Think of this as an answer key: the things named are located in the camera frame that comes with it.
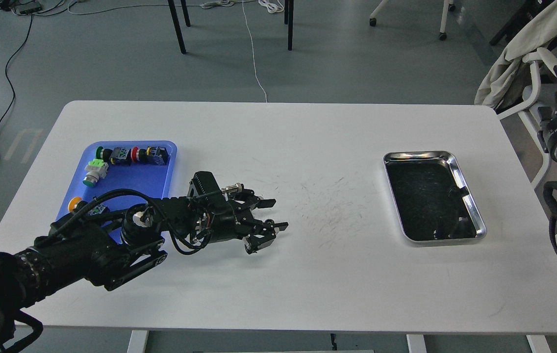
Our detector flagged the steel tray with black liner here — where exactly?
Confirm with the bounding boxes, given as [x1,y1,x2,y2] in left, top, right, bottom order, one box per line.
[382,150,487,246]

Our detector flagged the white office chair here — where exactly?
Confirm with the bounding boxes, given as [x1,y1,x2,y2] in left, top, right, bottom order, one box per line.
[497,48,557,188]

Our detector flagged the dark green push button switch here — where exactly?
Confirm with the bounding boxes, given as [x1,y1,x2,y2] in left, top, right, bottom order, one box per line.
[95,147,132,166]

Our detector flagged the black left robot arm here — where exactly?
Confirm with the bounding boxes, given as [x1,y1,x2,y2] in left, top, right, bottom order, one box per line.
[0,171,288,353]

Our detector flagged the orange push button switch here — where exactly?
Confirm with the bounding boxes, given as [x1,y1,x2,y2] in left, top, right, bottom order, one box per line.
[67,197,109,215]

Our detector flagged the red push button switch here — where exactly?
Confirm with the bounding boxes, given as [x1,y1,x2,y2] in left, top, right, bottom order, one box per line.
[130,147,169,166]

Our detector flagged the light green push button switch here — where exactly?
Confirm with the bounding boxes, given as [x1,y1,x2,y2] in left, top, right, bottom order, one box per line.
[82,158,109,187]

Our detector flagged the white chair base with casters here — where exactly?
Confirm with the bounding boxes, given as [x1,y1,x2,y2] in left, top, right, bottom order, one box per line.
[368,0,458,42]

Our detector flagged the black table legs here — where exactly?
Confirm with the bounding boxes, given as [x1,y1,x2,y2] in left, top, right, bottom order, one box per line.
[167,0,294,54]

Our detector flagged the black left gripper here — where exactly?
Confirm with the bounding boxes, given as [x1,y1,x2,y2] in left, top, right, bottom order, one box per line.
[209,189,288,254]

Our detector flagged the beige jacket on chair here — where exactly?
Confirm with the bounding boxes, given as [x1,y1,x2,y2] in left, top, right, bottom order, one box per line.
[474,0,557,109]

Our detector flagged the white floor cable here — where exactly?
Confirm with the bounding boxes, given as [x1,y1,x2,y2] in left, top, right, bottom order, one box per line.
[199,0,285,102]

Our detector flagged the blue plastic tray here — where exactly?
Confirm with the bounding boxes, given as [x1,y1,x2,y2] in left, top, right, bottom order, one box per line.
[56,140,177,219]

